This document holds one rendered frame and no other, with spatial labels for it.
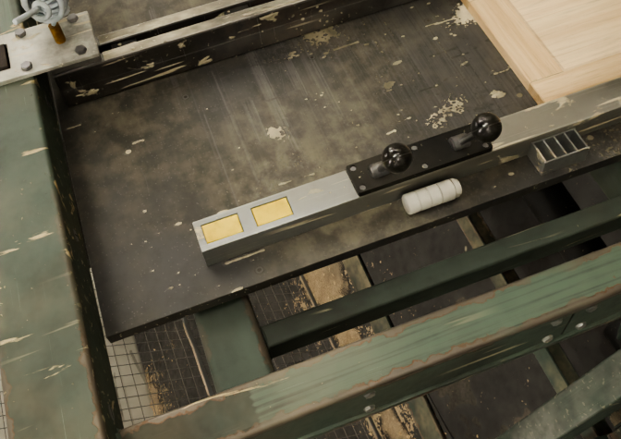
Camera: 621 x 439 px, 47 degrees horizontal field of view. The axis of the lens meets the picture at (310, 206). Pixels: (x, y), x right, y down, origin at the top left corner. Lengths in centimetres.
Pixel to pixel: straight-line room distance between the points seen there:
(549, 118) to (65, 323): 70
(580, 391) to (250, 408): 98
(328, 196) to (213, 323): 23
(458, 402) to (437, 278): 211
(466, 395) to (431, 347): 221
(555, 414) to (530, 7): 90
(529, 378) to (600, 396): 118
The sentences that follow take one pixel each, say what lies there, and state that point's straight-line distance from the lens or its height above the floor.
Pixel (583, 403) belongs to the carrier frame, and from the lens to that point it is 167.
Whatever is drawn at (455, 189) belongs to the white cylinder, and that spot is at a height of 141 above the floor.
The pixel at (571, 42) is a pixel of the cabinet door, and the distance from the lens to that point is 121.
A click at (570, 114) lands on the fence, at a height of 124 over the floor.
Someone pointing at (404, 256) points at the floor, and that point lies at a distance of 325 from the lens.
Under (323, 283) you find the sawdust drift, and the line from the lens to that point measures 375.
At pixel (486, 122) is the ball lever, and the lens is 89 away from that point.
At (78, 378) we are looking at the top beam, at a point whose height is 189.
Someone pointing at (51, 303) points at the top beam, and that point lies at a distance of 89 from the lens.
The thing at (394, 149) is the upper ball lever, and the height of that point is 156.
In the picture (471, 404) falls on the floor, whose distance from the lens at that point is 304.
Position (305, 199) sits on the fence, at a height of 159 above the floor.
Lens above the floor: 210
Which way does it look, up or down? 33 degrees down
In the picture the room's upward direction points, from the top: 90 degrees counter-clockwise
